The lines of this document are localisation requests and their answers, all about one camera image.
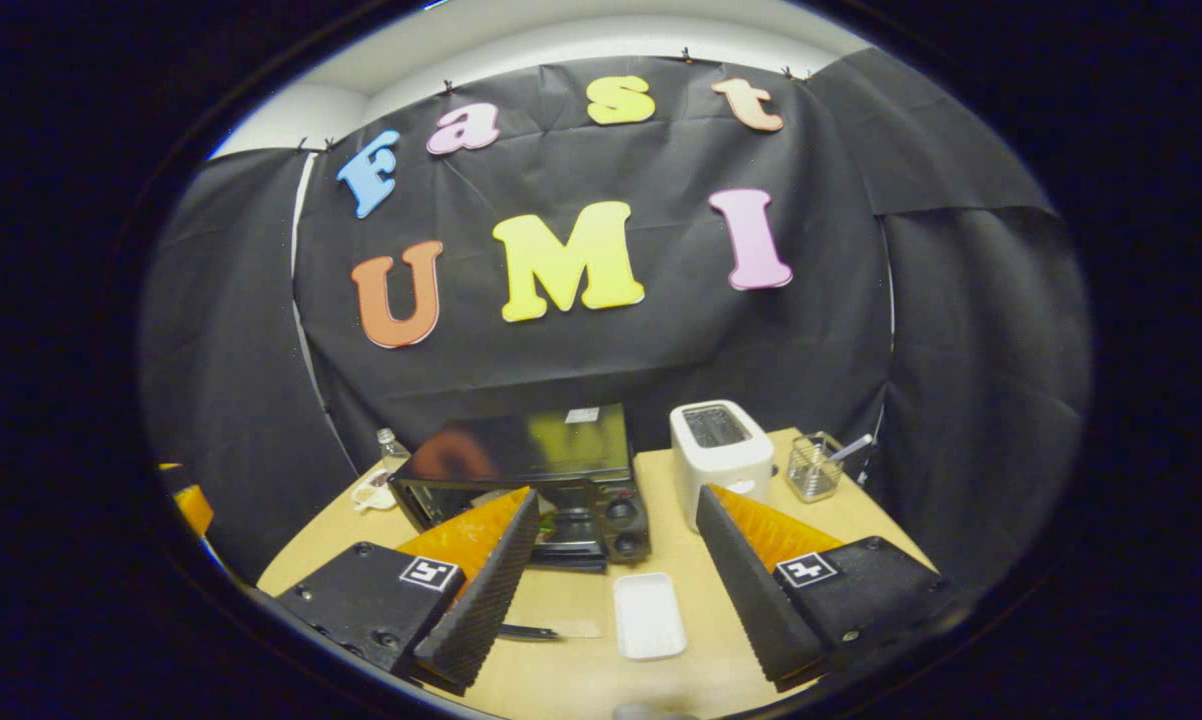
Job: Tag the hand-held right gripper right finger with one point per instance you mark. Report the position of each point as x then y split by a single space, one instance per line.
751 590

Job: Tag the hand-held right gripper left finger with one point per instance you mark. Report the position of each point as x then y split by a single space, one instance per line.
491 585

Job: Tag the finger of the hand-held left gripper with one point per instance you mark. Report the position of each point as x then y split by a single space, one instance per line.
193 508

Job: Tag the black electric oven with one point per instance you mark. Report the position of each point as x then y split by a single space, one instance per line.
521 445

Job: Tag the white food tray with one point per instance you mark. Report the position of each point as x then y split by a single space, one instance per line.
649 615

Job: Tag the white toaster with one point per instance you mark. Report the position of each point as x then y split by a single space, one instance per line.
721 465

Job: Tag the white divided snack plate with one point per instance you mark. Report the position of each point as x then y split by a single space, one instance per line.
371 492

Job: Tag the clear water bottle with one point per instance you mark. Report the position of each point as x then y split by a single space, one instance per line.
393 450

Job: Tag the metal spoon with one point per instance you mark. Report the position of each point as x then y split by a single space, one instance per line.
851 447

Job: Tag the black backdrop cloth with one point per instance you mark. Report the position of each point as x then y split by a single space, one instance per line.
601 340

